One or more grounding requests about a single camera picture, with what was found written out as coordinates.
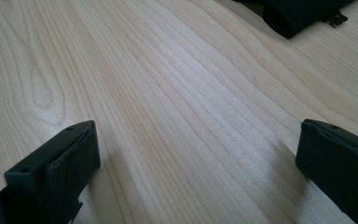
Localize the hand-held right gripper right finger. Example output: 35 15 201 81
295 119 358 224

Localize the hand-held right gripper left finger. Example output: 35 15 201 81
0 120 102 224

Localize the black glove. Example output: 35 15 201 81
232 0 355 40

